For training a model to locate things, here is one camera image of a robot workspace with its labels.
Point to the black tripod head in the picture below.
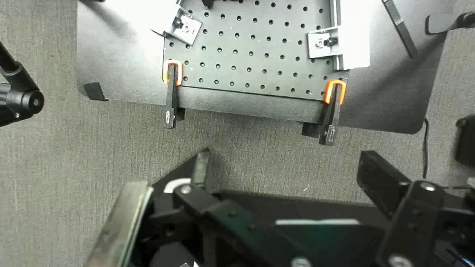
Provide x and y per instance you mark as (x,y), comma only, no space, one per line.
(17,96)

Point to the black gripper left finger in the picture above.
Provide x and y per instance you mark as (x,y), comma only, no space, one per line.
(203,168)

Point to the grey metal plate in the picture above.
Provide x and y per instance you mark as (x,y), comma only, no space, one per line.
(121,227)

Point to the grey metal strip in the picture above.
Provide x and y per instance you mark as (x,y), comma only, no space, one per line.
(402,30)

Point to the silver corner bracket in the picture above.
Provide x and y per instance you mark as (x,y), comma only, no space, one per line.
(189,30)
(324,43)

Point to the orange and black clamp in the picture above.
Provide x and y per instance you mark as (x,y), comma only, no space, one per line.
(333,111)
(173,93)

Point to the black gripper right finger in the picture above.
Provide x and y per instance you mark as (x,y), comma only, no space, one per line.
(381,175)

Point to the black table foot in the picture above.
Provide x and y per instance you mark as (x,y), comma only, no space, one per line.
(96,90)
(311,129)

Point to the black box on floor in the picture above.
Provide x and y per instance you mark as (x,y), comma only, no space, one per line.
(467,141)

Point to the white aluminium post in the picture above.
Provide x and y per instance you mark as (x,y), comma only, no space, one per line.
(354,31)
(149,12)

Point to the perforated metal breadboard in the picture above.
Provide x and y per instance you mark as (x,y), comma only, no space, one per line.
(253,53)

